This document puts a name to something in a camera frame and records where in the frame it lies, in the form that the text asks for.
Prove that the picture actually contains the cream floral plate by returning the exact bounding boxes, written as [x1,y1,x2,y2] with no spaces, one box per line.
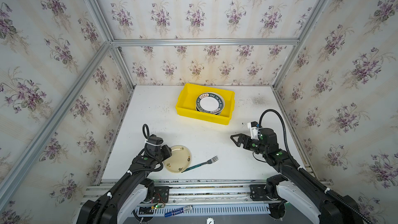
[163,145,192,173]

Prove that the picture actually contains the green text-rimmed white plate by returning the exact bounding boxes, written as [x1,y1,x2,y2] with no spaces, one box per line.
[195,92,225,115]

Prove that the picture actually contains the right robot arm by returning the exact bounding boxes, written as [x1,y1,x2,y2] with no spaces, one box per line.
[231,109,371,224]

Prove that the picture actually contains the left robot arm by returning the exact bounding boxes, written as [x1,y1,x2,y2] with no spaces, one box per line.
[77,124,172,224]

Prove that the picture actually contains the yellow plastic bin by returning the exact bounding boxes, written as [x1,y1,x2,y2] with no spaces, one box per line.
[176,84,235,125]

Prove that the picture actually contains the blue marker pen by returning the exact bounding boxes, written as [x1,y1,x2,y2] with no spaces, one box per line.
[164,205,193,217]

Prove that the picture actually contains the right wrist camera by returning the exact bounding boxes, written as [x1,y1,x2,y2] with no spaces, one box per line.
[247,121,261,140]

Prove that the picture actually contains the green-handled fork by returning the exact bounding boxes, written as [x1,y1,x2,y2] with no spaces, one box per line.
[183,156,219,173]

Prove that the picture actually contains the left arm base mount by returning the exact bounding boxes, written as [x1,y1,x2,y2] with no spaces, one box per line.
[130,178,170,223]

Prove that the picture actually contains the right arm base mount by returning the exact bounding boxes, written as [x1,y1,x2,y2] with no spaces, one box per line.
[249,174,287,220]

